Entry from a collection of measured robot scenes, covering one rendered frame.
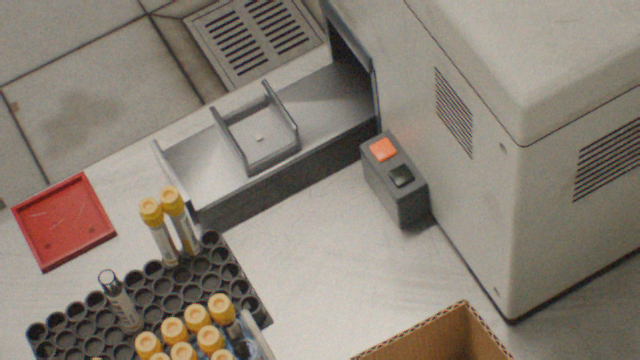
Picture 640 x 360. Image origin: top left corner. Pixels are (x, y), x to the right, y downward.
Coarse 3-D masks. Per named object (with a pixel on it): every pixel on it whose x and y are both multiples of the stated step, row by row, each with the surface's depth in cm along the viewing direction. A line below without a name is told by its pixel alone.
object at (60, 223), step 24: (48, 192) 103; (72, 192) 104; (24, 216) 103; (48, 216) 103; (72, 216) 102; (96, 216) 102; (48, 240) 101; (72, 240) 101; (96, 240) 100; (48, 264) 100
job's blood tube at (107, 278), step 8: (104, 272) 88; (112, 272) 88; (104, 280) 89; (112, 280) 88; (104, 288) 88; (112, 288) 88; (120, 288) 89; (112, 296) 89; (120, 296) 89; (112, 304) 90; (120, 304) 90; (128, 304) 91; (120, 312) 91; (128, 312) 91; (136, 312) 93; (128, 320) 92; (136, 320) 93; (128, 328) 93; (136, 328) 94
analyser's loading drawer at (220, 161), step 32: (352, 64) 102; (288, 96) 102; (320, 96) 101; (352, 96) 101; (224, 128) 97; (256, 128) 100; (288, 128) 98; (320, 128) 100; (352, 128) 99; (160, 160) 97; (192, 160) 99; (224, 160) 99; (256, 160) 99; (288, 160) 98; (192, 192) 98; (224, 192) 97
